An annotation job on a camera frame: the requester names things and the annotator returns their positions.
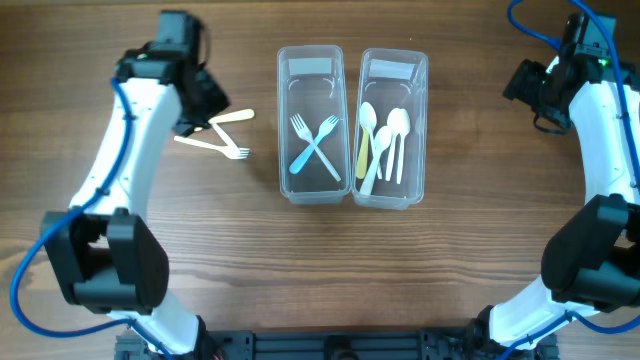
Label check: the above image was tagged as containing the yellow plastic fork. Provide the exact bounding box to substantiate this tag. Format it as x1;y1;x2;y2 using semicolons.
209;109;255;124

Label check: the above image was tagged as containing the cream plastic fork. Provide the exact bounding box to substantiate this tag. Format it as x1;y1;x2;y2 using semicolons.
174;136;250;160

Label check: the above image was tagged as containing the white plastic fork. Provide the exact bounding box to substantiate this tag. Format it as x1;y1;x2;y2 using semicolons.
290;113;343;183

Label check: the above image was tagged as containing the light blue plastic fork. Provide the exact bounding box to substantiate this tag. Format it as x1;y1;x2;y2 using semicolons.
288;114;340;176

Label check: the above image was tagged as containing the white plastic spoon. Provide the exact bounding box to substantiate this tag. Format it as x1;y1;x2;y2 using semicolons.
360;126;391;196
358;102;377;150
396;109;411;184
385;108;403;181

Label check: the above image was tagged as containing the yellow plastic spoon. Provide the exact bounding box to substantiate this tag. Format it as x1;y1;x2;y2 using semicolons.
355;128;369;179

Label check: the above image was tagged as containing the white fork long handle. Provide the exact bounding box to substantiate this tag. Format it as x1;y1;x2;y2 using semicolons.
212;123;240;151

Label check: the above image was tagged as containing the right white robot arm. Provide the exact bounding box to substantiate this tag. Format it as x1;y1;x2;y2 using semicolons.
467;42;639;359

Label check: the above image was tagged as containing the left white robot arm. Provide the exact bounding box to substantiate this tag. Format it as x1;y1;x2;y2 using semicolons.
41;40;228;359

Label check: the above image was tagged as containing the left clear plastic container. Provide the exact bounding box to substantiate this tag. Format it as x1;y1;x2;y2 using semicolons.
277;45;352;205

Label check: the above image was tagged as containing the clear plastic container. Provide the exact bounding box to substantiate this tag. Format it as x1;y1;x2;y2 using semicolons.
352;48;429;210
277;45;352;205

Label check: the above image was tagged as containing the right clear plastic container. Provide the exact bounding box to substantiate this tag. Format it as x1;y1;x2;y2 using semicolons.
352;48;429;210

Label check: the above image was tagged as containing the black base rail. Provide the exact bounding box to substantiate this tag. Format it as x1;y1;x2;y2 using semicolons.
114;327;559;360

